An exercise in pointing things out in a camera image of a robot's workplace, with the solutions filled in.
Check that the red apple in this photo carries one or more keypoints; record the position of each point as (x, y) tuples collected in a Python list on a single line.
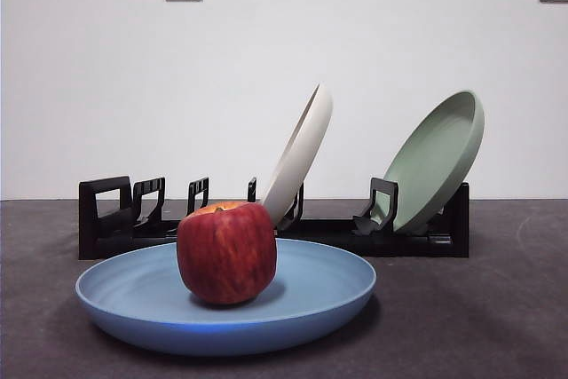
[(226, 255)]

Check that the blue plate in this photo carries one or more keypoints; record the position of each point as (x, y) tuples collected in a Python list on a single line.
[(133, 299)]

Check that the beige plate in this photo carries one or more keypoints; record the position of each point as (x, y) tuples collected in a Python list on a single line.
[(302, 152)]

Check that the black plate rack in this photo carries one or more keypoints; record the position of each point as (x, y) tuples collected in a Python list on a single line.
[(399, 247)]

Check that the green plate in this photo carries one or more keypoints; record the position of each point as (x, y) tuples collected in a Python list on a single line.
[(439, 157)]

